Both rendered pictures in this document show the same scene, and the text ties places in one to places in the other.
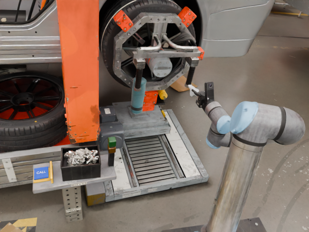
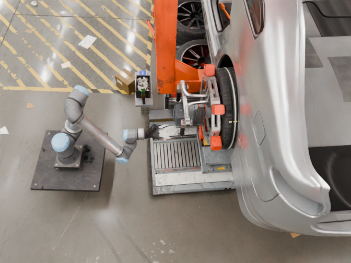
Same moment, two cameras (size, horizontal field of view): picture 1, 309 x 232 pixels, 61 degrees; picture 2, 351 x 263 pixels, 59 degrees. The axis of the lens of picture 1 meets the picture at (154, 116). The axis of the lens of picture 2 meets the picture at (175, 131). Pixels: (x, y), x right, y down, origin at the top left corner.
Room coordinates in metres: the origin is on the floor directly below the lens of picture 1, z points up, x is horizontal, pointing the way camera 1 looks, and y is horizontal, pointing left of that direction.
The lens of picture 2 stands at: (1.77, -1.39, 2.91)
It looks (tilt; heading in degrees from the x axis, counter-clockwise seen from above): 59 degrees down; 106
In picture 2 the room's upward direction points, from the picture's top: 4 degrees clockwise
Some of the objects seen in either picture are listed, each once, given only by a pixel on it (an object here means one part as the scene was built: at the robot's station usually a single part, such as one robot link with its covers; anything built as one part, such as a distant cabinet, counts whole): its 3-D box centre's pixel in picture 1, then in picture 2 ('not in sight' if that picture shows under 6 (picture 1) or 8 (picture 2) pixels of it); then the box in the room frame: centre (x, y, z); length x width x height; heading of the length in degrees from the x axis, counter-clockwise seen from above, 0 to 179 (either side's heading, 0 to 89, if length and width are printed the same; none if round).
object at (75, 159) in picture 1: (81, 161); (143, 86); (0.90, 0.35, 0.51); 0.20 x 0.14 x 0.13; 110
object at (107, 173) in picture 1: (75, 172); (143, 88); (0.89, 0.38, 0.44); 0.43 x 0.17 x 0.03; 114
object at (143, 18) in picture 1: (154, 55); (209, 109); (1.62, 0.07, 0.85); 0.54 x 0.07 x 0.54; 114
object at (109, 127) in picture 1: (107, 129); (193, 117); (1.45, 0.34, 0.26); 0.42 x 0.18 x 0.35; 24
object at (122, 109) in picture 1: (139, 102); (219, 139); (1.77, 0.14, 0.32); 0.40 x 0.30 x 0.28; 114
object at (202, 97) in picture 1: (206, 101); (152, 133); (1.26, -0.28, 0.80); 0.12 x 0.08 x 0.09; 24
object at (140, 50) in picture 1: (148, 37); (194, 86); (1.47, 0.11, 1.03); 0.19 x 0.18 x 0.11; 24
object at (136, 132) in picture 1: (137, 119); (216, 148); (1.77, 0.14, 0.13); 0.50 x 0.36 x 0.10; 114
